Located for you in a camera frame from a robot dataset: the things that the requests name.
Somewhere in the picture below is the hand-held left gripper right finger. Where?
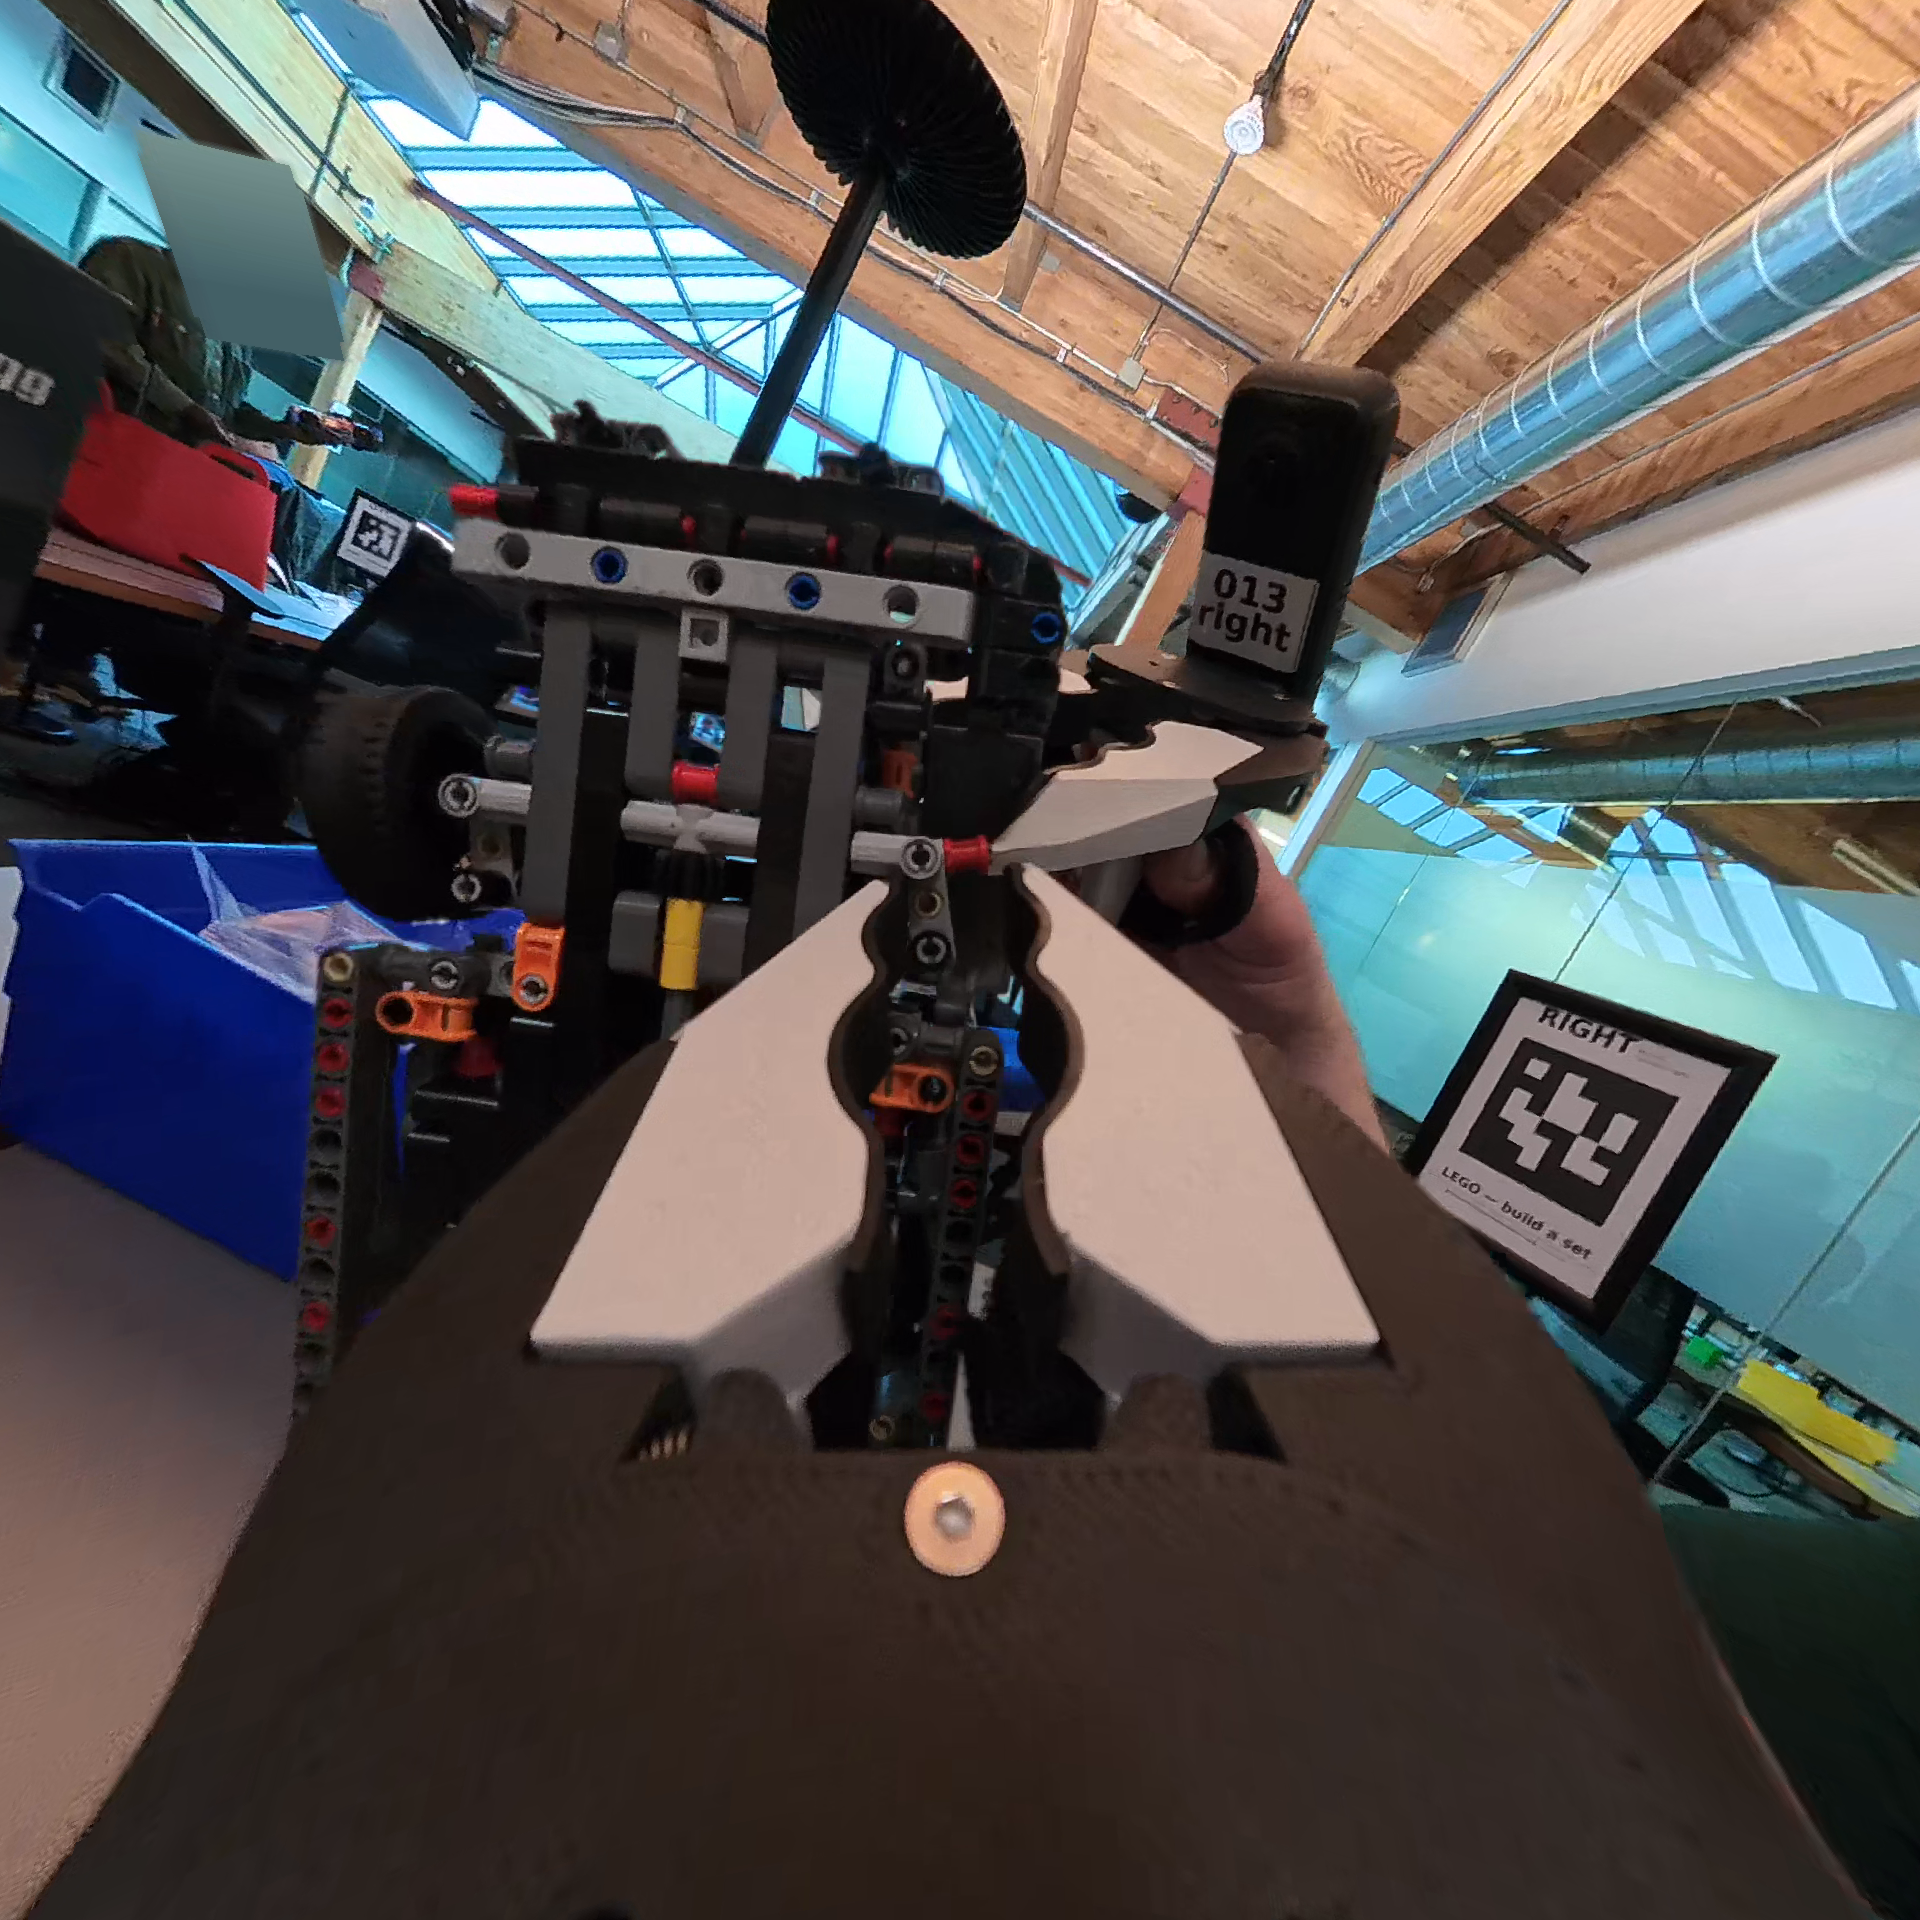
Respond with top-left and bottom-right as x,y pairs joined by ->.
1014,871 -> 1377,1449

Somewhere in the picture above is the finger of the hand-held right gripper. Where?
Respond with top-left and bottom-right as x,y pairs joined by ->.
988,730 -> 1263,876
1048,694 -> 1202,775

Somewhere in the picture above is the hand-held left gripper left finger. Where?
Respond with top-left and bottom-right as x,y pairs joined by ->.
532,881 -> 909,1446

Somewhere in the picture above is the lego car chassis model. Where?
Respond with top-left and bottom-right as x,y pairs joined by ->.
293,404 -> 1073,1443

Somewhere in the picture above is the person's right hand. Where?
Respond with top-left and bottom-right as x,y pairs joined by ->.
1153,832 -> 1389,1151

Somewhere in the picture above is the framed marker sign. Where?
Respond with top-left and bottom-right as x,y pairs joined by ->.
1401,968 -> 1778,1329

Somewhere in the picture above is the blue plastic bin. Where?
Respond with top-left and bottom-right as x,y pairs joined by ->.
0,839 -> 527,1284

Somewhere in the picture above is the yellow table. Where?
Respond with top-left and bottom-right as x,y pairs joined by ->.
1710,1358 -> 1906,1480

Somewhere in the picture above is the brown office desk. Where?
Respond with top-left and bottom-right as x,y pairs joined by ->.
30,526 -> 353,648

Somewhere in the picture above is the red bag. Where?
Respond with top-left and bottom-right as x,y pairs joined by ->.
58,383 -> 278,601

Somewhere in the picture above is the white ceiling projector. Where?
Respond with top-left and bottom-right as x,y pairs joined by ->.
300,0 -> 481,136

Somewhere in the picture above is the grey wall vent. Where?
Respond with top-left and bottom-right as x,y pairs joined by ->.
1401,576 -> 1508,678

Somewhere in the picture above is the silver ventilation duct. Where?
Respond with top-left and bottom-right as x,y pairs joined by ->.
1358,112 -> 1920,571

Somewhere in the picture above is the grey ventilation duct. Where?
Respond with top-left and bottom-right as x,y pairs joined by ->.
1469,737 -> 1920,818

